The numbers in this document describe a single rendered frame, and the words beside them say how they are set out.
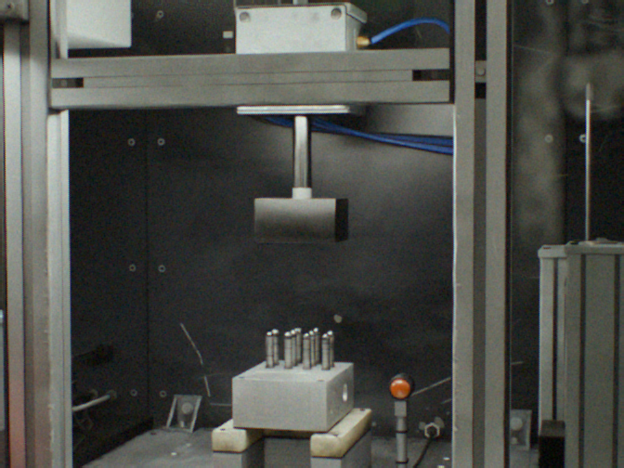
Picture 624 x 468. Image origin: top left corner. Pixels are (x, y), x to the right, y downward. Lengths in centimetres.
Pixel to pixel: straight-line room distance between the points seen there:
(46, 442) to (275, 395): 22
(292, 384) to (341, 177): 37
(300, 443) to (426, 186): 37
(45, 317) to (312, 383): 26
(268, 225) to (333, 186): 25
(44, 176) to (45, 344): 15
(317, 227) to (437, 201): 27
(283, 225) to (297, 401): 18
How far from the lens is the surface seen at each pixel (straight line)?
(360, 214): 150
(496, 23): 105
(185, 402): 158
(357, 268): 150
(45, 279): 116
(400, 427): 129
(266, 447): 130
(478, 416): 106
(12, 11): 117
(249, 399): 123
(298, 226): 126
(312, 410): 121
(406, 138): 147
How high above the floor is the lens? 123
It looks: 3 degrees down
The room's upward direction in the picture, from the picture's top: straight up
